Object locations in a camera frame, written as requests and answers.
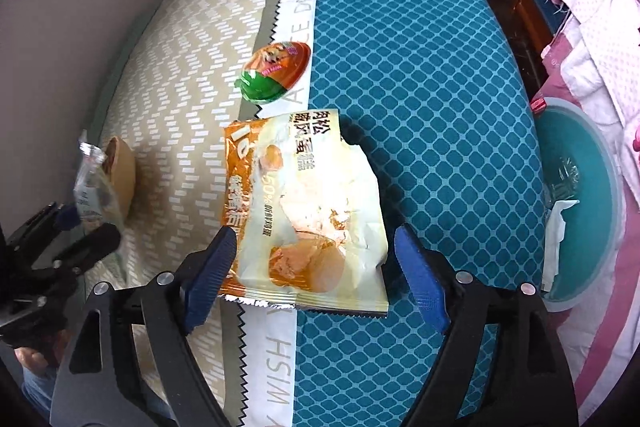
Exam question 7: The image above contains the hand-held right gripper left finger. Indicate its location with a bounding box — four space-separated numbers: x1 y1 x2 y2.
50 227 239 427

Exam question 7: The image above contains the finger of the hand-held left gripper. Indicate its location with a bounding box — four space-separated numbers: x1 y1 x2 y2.
14 202 82 242
30 223 122 279

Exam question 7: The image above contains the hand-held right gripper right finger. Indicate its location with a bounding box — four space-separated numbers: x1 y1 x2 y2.
392 222 581 427

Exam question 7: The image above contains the clear-wrapped brown pastry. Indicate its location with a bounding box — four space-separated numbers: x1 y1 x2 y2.
74 129 137 230

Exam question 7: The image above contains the orange and white snack packet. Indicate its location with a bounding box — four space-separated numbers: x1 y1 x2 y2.
218 109 390 319

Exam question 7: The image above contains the teal plastic waste bin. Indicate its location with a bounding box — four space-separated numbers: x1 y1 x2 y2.
532 97 627 314

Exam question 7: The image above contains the person's left hand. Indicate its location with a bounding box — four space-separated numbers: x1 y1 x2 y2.
16 343 59 379

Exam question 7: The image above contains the person's blue jeans leg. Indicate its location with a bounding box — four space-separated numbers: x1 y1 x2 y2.
22 369 69 426

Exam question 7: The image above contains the white torn wrapper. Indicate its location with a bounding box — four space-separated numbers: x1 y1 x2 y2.
540 199 581 294

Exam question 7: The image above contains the teal and beige patterned mat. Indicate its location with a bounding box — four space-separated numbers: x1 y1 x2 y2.
90 0 549 427

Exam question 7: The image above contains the green and orange jelly cup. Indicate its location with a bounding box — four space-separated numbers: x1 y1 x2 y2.
236 41 312 102

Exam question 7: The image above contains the brown wooden furniture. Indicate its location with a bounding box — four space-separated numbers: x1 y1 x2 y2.
512 0 557 54

